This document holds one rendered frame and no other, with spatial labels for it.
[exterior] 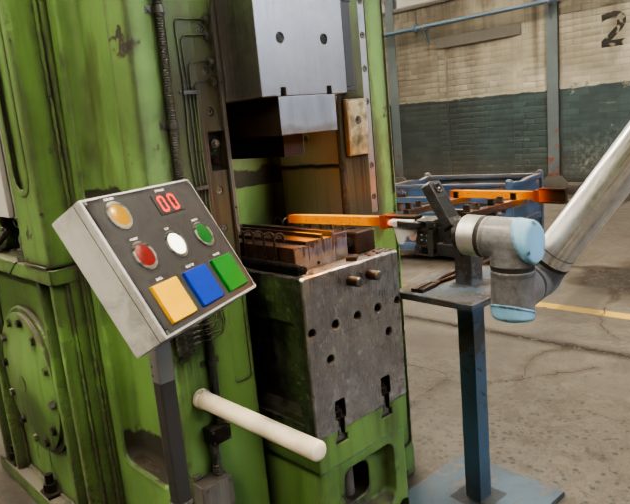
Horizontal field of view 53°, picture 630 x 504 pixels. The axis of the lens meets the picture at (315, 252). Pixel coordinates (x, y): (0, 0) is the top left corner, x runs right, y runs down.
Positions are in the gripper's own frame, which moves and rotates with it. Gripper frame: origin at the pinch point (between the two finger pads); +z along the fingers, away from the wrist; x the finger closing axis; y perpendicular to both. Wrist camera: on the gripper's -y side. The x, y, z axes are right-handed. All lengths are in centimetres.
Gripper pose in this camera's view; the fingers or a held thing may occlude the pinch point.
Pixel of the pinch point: (394, 219)
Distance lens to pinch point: 154.2
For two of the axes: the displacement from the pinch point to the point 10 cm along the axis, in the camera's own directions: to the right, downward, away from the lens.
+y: 0.8, 9.7, 2.1
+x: 7.3, -2.0, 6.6
